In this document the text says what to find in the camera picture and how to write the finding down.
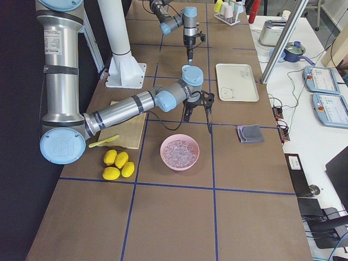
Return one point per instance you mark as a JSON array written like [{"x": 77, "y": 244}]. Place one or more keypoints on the cream bear serving tray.
[{"x": 236, "y": 83}]

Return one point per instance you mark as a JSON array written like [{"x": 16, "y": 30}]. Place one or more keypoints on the yellow lemon lower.
[{"x": 111, "y": 173}]

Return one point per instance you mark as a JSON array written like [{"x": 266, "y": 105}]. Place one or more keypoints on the red bottle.
[{"x": 254, "y": 9}]

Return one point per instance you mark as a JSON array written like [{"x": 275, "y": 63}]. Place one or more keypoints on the yellow lemon upper left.
[{"x": 109, "y": 157}]

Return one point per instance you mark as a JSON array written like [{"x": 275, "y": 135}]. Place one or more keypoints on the yellow lemon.
[
  {"x": 109, "y": 157},
  {"x": 111, "y": 173},
  {"x": 121, "y": 159},
  {"x": 128, "y": 169}
]

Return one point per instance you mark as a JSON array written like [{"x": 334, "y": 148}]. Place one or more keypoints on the white cup rack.
[{"x": 238, "y": 8}]

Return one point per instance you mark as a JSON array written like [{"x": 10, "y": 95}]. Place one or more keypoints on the pink cup on rack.
[{"x": 227, "y": 11}]

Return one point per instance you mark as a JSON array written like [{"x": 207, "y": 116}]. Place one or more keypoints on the yellow cup on rack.
[{"x": 217, "y": 6}]

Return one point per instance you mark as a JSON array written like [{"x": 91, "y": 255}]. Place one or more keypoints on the yellow lemon upper right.
[{"x": 121, "y": 159}]

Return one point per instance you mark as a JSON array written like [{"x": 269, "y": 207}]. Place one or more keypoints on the dark blue saucepan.
[{"x": 294, "y": 52}]

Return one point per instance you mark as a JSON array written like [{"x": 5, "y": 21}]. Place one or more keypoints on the yellow plastic knife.
[{"x": 110, "y": 139}]

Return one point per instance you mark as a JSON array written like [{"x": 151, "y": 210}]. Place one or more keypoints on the grey folded cloth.
[{"x": 250, "y": 134}]

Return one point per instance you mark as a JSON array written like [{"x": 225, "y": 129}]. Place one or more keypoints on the clear ice cubes pile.
[{"x": 179, "y": 154}]

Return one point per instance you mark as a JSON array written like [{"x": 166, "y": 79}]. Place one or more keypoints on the aluminium frame post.
[{"x": 283, "y": 39}]

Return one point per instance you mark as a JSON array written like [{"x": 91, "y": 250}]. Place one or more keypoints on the light blue plastic cup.
[{"x": 185, "y": 67}]

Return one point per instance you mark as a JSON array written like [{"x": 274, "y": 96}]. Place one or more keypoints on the pink bowl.
[{"x": 186, "y": 138}]

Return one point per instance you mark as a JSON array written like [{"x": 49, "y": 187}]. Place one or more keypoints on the white steel toaster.
[{"x": 271, "y": 31}]

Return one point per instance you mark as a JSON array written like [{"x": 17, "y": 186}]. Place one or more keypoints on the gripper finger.
[
  {"x": 186, "y": 117},
  {"x": 190, "y": 57}
]

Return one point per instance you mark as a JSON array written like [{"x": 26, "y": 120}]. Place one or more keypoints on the yellow lemon middle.
[{"x": 128, "y": 169}]

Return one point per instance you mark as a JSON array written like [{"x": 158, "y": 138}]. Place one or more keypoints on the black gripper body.
[
  {"x": 189, "y": 42},
  {"x": 192, "y": 103}
]

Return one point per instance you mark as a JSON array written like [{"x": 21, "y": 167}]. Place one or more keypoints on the bamboo cutting board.
[{"x": 129, "y": 132}]

